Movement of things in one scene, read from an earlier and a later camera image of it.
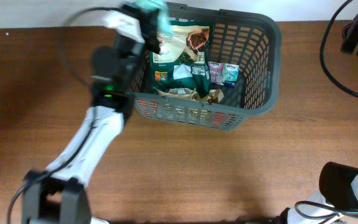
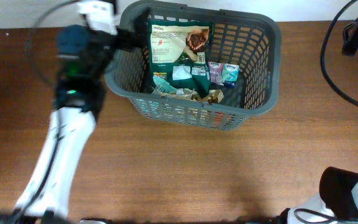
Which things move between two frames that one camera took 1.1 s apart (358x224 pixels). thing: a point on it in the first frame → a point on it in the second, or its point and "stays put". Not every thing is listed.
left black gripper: x=150 y=30 → x=139 y=32
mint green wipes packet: x=164 y=18 → x=162 y=85
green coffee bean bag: x=183 y=61 stays put
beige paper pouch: x=186 y=93 stays put
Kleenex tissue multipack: x=224 y=73 stays put
